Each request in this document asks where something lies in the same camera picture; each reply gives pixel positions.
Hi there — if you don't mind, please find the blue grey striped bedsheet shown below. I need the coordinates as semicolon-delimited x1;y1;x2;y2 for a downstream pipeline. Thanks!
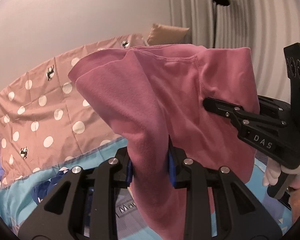
0;137;294;240

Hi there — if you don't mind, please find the right forearm orange sleeve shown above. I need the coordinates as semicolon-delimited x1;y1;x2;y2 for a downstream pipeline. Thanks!
290;189;300;223

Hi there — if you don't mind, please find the beige pillow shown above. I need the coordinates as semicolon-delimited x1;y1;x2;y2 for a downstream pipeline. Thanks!
147;23;189;46

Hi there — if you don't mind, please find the pink polka dot duvet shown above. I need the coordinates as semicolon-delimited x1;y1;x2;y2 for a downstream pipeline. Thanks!
0;34;144;188

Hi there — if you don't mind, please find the beige curtain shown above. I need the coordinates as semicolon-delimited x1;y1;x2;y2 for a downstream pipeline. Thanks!
170;0;300;102

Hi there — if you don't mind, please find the black floor lamp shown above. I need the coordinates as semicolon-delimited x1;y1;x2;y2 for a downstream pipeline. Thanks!
211;0;231;49

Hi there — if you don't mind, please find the navy star patterned garment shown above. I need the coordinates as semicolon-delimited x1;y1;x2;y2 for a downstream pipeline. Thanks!
31;167;70;205

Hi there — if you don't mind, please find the pink garment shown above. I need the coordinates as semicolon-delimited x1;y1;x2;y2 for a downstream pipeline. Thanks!
68;44;260;239

